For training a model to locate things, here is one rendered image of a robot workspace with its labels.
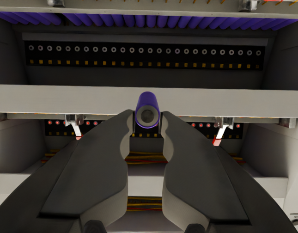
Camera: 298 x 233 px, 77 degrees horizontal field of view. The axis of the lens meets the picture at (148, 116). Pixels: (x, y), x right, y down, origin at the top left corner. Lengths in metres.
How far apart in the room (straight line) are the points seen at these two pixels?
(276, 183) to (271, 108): 0.19
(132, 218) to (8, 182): 0.35
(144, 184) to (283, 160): 0.30
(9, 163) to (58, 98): 0.25
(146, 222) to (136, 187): 0.23
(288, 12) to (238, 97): 0.14
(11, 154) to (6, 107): 0.18
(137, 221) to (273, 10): 0.59
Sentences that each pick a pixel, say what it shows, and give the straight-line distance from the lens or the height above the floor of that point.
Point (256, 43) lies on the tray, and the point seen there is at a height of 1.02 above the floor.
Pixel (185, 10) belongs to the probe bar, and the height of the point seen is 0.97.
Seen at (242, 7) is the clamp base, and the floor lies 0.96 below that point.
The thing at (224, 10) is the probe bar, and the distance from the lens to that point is 0.34.
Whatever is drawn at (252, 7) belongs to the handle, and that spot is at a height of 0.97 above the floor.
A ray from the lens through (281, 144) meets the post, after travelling 0.51.
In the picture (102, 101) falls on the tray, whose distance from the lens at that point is 0.31.
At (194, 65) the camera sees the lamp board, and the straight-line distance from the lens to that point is 0.45.
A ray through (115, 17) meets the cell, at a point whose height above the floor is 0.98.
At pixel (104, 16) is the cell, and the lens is 0.37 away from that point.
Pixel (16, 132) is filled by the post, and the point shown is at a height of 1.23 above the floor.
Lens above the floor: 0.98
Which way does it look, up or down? 27 degrees up
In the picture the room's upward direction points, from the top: 179 degrees counter-clockwise
